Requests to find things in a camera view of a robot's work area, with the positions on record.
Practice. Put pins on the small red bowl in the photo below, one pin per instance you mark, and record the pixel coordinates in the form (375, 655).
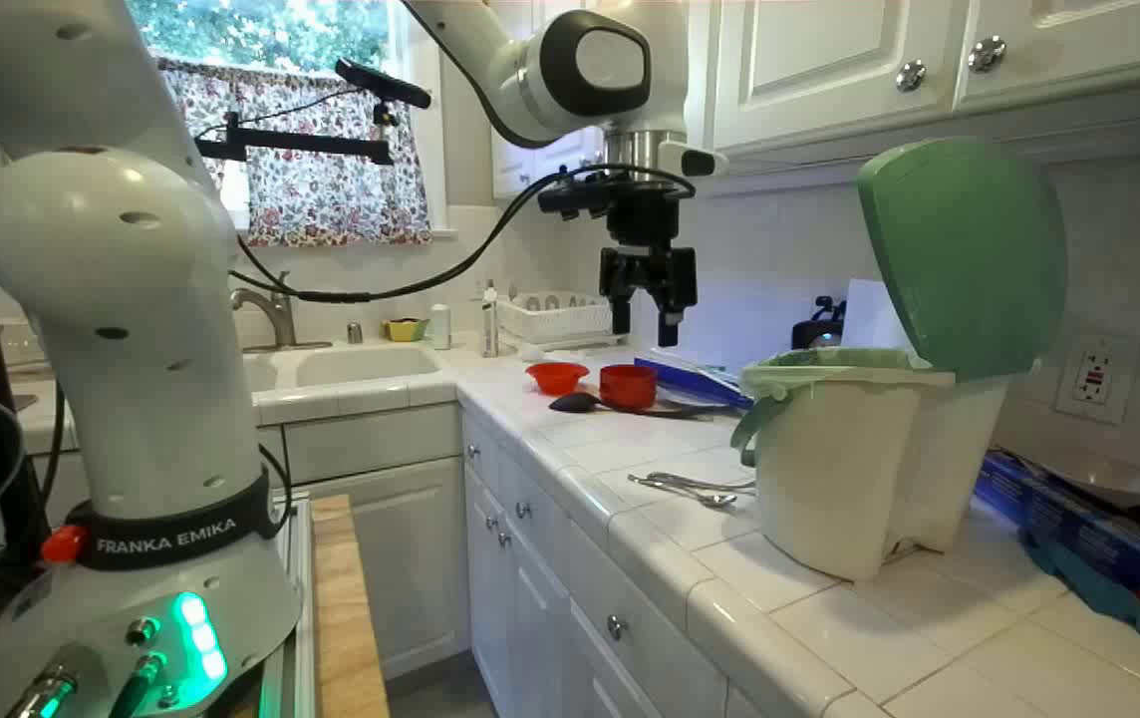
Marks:
(556, 378)

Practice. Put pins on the white lower cabinet door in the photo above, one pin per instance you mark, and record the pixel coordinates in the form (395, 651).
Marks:
(395, 571)

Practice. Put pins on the white dish rack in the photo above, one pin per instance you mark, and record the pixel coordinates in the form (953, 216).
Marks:
(550, 320)

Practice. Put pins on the silver fork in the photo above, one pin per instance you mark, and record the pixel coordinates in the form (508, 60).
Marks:
(711, 481)

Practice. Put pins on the silver spoon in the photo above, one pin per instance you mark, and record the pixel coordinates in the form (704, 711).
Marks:
(715, 500)

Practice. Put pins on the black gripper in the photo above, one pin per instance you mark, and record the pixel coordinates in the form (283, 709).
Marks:
(651, 277)

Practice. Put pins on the teal plastic bag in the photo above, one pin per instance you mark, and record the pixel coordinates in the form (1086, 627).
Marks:
(1131, 607)

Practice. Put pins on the window pane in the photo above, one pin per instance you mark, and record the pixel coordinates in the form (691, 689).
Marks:
(266, 28)

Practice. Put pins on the white base cabinet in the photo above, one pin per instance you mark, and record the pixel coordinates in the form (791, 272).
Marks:
(533, 623)

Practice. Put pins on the light green bin liner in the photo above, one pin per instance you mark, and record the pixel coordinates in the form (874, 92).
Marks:
(833, 369)

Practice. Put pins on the floral window curtain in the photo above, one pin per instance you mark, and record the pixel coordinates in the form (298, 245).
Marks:
(332, 200)

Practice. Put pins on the yellow green bowl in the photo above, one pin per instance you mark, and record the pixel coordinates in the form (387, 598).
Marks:
(405, 328)

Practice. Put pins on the silver sink faucet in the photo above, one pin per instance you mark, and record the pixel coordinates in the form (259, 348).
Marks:
(282, 320)

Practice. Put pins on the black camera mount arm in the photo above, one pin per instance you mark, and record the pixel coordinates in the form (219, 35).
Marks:
(306, 138)

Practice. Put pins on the black ladle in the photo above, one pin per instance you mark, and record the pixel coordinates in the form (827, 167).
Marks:
(571, 399)

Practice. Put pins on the silver cabinet knob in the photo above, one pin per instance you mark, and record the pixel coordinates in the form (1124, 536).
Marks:
(614, 623)
(500, 536)
(986, 52)
(520, 510)
(909, 72)

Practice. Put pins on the white kitchen sink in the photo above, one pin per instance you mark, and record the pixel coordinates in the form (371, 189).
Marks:
(356, 365)

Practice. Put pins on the white compost bin body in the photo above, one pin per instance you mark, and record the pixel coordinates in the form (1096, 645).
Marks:
(850, 481)

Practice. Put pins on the green bin lid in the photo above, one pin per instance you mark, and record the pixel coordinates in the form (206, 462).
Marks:
(970, 253)

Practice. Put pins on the blue wrap box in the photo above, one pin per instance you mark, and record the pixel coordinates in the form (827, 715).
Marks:
(695, 383)

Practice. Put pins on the small white bottle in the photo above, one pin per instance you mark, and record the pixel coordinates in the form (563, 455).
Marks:
(439, 328)

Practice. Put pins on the clear soap bottle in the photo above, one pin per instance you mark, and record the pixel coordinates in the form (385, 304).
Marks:
(492, 325)

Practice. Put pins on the white wall outlet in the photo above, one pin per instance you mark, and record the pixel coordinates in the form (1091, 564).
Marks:
(1092, 379)

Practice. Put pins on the blue foil box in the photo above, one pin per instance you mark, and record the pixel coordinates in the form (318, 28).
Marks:
(1091, 540)

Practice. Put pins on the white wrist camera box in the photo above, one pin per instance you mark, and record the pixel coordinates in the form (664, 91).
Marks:
(704, 161)

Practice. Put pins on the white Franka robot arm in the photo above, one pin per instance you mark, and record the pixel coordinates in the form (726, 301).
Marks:
(134, 344)

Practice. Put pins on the white drawer front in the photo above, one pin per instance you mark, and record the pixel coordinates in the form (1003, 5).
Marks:
(371, 443)

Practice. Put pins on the black camera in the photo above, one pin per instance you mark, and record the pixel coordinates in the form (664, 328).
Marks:
(385, 84)

